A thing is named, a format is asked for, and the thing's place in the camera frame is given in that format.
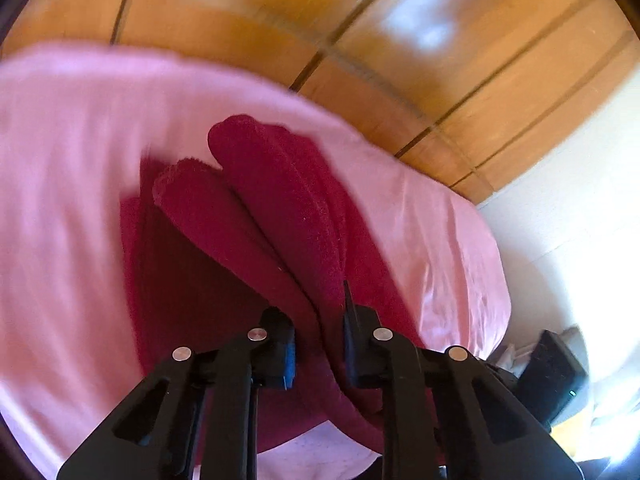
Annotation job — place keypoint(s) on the dark red towel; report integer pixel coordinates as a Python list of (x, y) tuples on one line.
[(280, 210)]

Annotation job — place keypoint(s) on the wooden wardrobe doors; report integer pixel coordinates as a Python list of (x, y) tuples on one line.
[(350, 20)]

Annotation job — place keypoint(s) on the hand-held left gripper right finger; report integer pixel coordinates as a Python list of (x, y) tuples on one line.
[(357, 342)]

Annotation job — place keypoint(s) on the black box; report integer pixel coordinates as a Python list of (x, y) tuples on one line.
[(550, 370)]

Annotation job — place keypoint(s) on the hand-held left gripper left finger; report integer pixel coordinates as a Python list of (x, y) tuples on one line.
[(290, 365)]

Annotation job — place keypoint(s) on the pink bed sheet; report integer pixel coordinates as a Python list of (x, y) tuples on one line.
[(75, 160)]

